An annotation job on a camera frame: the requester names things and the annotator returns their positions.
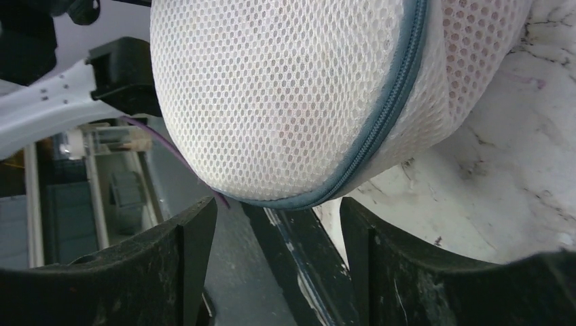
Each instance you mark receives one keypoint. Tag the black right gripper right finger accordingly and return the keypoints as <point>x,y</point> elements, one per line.
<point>400,279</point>

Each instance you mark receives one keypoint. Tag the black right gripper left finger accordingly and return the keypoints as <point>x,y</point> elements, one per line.
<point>153,278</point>

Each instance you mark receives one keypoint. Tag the white mesh laundry bag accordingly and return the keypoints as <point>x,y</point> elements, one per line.
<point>289,104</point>

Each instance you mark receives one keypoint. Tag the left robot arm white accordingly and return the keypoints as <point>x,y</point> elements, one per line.
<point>115,80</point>

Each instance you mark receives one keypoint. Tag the black mounting rail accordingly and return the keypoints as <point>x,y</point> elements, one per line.
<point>306,265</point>

